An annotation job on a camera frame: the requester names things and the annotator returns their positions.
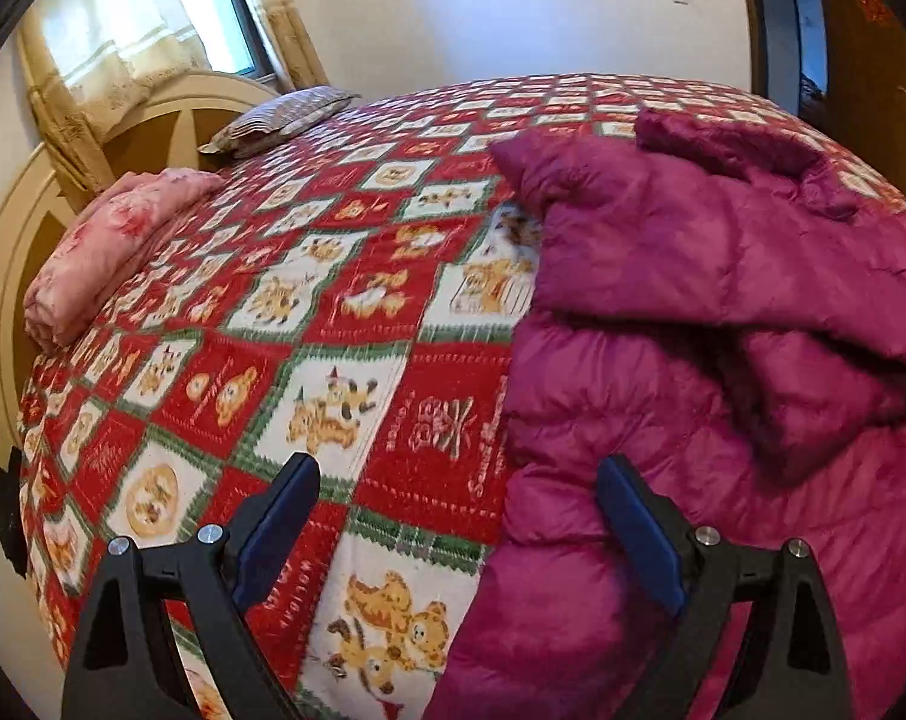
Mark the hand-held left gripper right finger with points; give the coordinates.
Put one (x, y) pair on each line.
(640, 532)

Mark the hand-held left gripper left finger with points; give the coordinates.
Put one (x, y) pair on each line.
(273, 532)

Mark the magenta down jacket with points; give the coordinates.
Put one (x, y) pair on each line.
(648, 277)

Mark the red printed bedspread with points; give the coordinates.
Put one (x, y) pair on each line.
(333, 292)

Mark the pink folded quilt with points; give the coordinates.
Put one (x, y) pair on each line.
(100, 255)

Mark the striped pillow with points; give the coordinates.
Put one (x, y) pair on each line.
(280, 120)

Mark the cream wooden headboard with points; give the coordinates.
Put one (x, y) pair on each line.
(145, 127)

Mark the beige curtain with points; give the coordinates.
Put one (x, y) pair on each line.
(288, 37)

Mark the brown wooden door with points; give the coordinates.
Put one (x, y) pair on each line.
(865, 75)

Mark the window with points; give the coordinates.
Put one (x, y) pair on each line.
(220, 7)

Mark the white sheer curtain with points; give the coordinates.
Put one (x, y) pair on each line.
(100, 15)

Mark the red door decoration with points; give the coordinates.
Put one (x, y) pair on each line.
(869, 0)

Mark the brown door frame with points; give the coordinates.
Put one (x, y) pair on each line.
(751, 15)

